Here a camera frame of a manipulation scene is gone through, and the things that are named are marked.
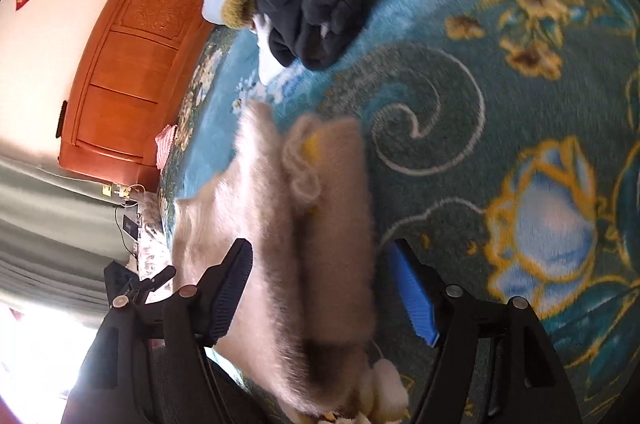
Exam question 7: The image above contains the beige fluffy sweater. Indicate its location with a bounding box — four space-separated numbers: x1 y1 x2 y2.
170 98 411 424

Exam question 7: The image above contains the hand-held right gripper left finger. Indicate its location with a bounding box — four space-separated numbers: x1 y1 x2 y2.
60 239 268 424

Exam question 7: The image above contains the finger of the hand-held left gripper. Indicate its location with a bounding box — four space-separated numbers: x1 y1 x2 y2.
102 261 177 305

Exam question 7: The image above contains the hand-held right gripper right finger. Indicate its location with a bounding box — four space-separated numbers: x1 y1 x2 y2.
387 239 583 424

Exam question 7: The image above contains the pink checked cloth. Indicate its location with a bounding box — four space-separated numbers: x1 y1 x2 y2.
155 124 179 169

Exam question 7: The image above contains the carved wooden headboard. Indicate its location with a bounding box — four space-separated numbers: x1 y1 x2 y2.
57 0 261 199

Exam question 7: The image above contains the white charger cable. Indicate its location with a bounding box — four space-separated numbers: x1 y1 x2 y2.
102 184 147 205

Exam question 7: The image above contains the grey curtain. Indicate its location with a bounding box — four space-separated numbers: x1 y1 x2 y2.
0 154 131 305

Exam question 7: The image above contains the black phone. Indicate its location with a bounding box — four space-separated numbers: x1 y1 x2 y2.
121 214 141 243

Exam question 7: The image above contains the pale floral cloth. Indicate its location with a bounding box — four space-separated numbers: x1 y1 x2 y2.
125 199 173 285

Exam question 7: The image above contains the white fluffy garment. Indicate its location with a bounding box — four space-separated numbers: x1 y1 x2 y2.
250 14 287 80

